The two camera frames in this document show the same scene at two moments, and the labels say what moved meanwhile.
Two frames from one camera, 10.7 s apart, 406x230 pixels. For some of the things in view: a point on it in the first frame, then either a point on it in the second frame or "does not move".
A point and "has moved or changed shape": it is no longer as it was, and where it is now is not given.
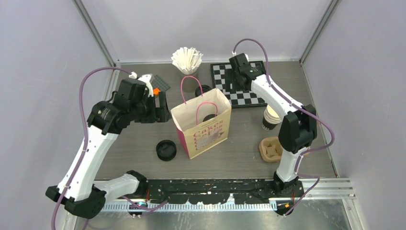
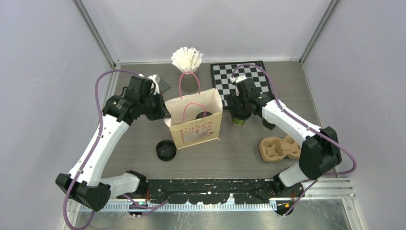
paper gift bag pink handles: [203, 121] has moved or changed shape
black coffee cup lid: [204, 87] to [241, 116]
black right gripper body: [243, 87] to [232, 99]
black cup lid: [209, 116] to [200, 114]
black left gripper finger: [163, 114] does not move
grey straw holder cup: [189, 83] does not move
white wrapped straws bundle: [186, 60] does not move
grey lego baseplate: [157, 82] does not move
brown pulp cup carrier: [270, 149] does not move
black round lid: [165, 150] does not move
